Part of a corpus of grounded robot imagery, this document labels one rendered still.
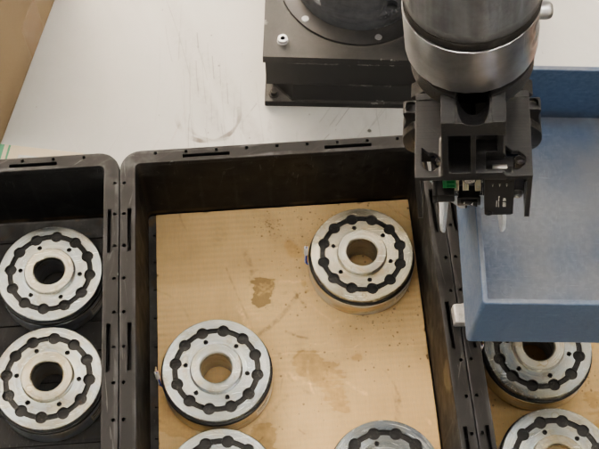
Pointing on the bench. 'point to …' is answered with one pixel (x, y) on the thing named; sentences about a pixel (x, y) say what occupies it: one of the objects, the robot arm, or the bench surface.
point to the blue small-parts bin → (542, 229)
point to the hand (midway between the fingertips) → (471, 187)
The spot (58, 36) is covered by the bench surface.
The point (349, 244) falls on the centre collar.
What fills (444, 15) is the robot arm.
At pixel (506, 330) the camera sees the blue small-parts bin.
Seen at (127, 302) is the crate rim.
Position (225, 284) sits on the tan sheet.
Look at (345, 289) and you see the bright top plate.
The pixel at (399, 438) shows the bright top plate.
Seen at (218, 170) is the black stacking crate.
